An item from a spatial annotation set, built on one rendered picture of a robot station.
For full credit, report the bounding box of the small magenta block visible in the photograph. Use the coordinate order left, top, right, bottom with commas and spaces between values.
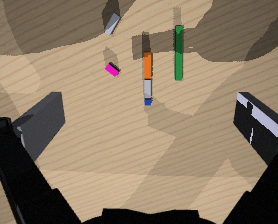
105, 63, 119, 76

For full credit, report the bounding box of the grey rectangular block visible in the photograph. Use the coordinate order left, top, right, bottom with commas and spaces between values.
144, 79, 151, 98
104, 13, 120, 35

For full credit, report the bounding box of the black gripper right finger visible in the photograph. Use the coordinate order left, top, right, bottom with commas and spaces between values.
222, 92, 278, 224

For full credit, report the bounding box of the green rod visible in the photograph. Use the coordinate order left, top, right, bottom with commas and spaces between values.
175, 26, 183, 81

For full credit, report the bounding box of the orange rod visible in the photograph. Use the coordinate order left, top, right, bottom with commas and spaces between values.
144, 51, 151, 79

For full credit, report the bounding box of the small blue block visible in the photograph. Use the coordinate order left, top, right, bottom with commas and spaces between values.
145, 98, 151, 105

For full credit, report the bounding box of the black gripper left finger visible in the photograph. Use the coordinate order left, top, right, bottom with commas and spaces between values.
0, 92, 82, 224

